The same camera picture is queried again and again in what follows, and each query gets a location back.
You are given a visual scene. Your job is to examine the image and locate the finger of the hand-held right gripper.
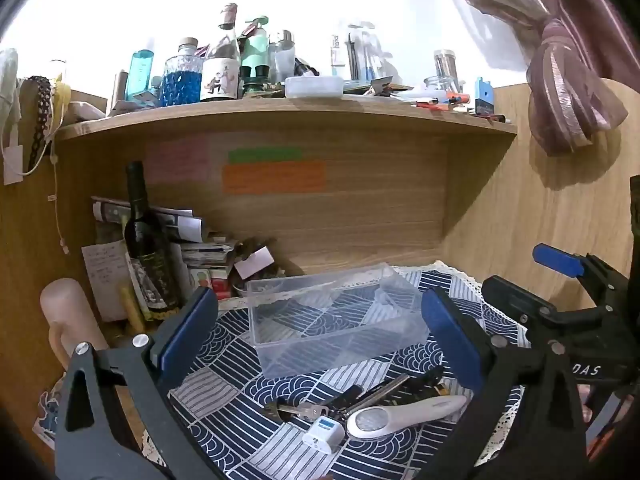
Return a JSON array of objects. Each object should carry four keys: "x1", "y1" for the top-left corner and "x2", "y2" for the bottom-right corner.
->
[
  {"x1": 532, "y1": 243, "x2": 633, "y2": 303},
  {"x1": 481, "y1": 275, "x2": 608, "y2": 342}
]

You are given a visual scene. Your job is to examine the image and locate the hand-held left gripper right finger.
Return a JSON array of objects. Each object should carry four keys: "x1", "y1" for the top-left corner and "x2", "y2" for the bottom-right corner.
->
[{"x1": 421, "y1": 287, "x2": 587, "y2": 480}]

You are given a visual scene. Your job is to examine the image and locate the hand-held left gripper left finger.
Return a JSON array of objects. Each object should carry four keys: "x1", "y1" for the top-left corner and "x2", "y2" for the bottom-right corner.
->
[{"x1": 54, "y1": 286, "x2": 236, "y2": 480}]

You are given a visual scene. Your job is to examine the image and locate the small black gadget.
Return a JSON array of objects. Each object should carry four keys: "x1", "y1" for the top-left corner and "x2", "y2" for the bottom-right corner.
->
[{"x1": 400, "y1": 366, "x2": 451, "y2": 402}]

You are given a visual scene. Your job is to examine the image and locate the white handheld magnifier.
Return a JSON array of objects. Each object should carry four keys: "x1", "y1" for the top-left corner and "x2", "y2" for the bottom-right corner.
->
[{"x1": 346, "y1": 394, "x2": 473, "y2": 440}]

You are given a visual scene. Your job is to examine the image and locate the clear plastic box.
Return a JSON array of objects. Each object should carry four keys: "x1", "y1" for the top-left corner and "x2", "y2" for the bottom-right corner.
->
[{"x1": 244, "y1": 261, "x2": 431, "y2": 380}]

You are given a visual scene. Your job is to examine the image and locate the bunch of keys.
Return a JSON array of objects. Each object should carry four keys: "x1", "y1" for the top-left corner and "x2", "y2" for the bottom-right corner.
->
[{"x1": 264, "y1": 385, "x2": 363, "y2": 423}]

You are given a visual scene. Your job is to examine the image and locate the white plug adapter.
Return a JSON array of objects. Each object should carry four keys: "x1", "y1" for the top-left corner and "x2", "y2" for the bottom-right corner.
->
[{"x1": 301, "y1": 415, "x2": 346, "y2": 450}]

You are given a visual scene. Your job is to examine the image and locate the person's right hand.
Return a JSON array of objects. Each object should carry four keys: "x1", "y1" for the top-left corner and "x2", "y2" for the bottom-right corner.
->
[{"x1": 575, "y1": 384, "x2": 632, "y2": 428}]

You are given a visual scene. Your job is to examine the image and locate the yellow stick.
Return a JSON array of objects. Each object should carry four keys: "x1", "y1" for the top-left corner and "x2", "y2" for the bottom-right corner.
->
[{"x1": 119, "y1": 285, "x2": 146, "y2": 333}]

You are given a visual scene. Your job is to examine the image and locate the stack of small boxes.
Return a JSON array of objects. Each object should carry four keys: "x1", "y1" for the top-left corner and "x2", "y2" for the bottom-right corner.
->
[{"x1": 175, "y1": 240, "x2": 238, "y2": 301}]

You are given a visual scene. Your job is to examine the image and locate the white paper card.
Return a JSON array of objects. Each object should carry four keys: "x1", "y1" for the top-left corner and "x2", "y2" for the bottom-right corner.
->
[{"x1": 234, "y1": 250, "x2": 276, "y2": 281}]

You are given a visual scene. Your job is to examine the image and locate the dark wine bottle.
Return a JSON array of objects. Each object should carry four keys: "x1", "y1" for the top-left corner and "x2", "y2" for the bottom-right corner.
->
[{"x1": 123, "y1": 161, "x2": 182, "y2": 321}]

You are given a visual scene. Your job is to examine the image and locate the pile of dried plants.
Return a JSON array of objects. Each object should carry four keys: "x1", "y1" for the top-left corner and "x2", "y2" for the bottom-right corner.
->
[{"x1": 235, "y1": 236, "x2": 287, "y2": 281}]

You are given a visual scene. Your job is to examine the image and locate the handwritten paper note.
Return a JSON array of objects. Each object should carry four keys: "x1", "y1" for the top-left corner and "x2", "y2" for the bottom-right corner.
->
[{"x1": 81, "y1": 240, "x2": 131, "y2": 321}]

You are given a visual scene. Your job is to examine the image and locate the rolled magazine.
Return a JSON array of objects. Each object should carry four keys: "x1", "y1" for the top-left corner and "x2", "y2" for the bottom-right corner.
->
[{"x1": 91, "y1": 196, "x2": 206, "y2": 243}]

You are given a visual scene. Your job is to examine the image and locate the beige rounded plastic object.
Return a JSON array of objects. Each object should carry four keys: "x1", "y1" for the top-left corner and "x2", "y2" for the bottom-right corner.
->
[{"x1": 40, "y1": 277, "x2": 108, "y2": 367}]

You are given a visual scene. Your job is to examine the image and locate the pink sticky note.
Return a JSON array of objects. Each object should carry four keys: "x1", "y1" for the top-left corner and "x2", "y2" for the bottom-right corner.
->
[{"x1": 146, "y1": 137, "x2": 211, "y2": 184}]

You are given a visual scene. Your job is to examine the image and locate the blue cartoon sticker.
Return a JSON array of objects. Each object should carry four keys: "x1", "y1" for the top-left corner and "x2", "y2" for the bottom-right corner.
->
[{"x1": 32, "y1": 380, "x2": 63, "y2": 448}]

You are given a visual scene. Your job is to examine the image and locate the orange sticky note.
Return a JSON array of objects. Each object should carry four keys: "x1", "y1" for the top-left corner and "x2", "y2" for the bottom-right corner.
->
[{"x1": 221, "y1": 161, "x2": 327, "y2": 193}]

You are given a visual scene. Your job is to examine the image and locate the blue patterned table cloth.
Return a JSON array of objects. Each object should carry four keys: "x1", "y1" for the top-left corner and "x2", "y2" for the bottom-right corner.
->
[{"x1": 141, "y1": 260, "x2": 538, "y2": 480}]

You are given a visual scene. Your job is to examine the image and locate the mauve curtain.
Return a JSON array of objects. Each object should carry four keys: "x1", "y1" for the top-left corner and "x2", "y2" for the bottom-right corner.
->
[{"x1": 432, "y1": 0, "x2": 640, "y2": 157}]

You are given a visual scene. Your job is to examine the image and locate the green sticky note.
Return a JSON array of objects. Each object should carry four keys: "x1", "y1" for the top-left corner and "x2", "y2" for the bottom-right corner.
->
[{"x1": 228, "y1": 147, "x2": 303, "y2": 163}]

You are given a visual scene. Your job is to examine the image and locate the orange marker pens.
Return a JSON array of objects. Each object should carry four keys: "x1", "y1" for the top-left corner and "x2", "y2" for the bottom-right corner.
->
[{"x1": 415, "y1": 95, "x2": 471, "y2": 111}]

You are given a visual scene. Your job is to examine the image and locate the small glass jar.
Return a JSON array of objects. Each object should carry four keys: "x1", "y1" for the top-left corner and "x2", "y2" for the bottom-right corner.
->
[{"x1": 425, "y1": 76, "x2": 463, "y2": 98}]

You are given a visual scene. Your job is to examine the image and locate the glass jar with silver lid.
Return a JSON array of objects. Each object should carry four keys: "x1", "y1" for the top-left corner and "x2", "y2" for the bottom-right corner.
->
[{"x1": 432, "y1": 49, "x2": 460, "y2": 81}]

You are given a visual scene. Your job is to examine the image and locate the wooden shelf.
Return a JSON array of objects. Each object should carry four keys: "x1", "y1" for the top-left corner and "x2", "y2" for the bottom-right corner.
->
[{"x1": 54, "y1": 95, "x2": 518, "y2": 143}]

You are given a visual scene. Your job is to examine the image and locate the glass bottle with blue beads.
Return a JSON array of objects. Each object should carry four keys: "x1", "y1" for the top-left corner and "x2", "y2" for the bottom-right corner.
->
[{"x1": 161, "y1": 37, "x2": 205, "y2": 108}]

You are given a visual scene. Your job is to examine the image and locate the clear bottle with white label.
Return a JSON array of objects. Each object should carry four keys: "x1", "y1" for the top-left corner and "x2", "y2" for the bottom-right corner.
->
[{"x1": 200, "y1": 3, "x2": 242, "y2": 103}]

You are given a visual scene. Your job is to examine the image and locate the brown cylinder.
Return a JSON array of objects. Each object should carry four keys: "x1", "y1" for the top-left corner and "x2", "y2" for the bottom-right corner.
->
[{"x1": 112, "y1": 70, "x2": 131, "y2": 106}]

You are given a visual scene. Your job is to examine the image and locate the dark green binoculars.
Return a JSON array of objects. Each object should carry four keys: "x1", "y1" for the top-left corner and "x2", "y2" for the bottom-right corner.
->
[{"x1": 241, "y1": 64, "x2": 274, "y2": 98}]

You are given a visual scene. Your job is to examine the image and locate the teal plastic bottle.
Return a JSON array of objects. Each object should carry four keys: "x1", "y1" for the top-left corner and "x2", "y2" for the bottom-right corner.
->
[{"x1": 126, "y1": 49, "x2": 157, "y2": 103}]

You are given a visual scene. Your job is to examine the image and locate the yellow ribbon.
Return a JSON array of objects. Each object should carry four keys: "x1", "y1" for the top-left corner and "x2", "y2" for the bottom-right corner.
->
[{"x1": 52, "y1": 75, "x2": 72, "y2": 128}]

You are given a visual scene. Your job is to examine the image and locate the black lace headband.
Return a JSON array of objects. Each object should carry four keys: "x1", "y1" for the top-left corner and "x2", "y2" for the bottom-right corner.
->
[{"x1": 27, "y1": 76, "x2": 53, "y2": 171}]

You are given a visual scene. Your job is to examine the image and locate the white lidded plastic container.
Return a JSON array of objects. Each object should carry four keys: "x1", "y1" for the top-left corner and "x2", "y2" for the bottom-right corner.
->
[{"x1": 284, "y1": 76, "x2": 345, "y2": 100}]

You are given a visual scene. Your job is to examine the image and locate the clear glass bottle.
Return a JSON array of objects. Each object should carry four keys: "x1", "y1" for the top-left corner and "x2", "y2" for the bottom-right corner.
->
[{"x1": 270, "y1": 30, "x2": 297, "y2": 83}]

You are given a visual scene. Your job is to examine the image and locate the clear blister tool pack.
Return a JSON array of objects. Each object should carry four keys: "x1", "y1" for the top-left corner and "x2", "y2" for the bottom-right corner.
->
[{"x1": 330, "y1": 22, "x2": 382, "y2": 81}]

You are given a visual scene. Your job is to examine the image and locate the mint pump bottle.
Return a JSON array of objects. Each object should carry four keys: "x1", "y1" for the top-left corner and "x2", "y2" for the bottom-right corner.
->
[{"x1": 240, "y1": 15, "x2": 271, "y2": 68}]

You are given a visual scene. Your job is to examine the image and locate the white charger cable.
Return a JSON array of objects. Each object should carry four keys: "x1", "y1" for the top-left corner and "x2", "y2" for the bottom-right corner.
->
[{"x1": 0, "y1": 122, "x2": 68, "y2": 257}]

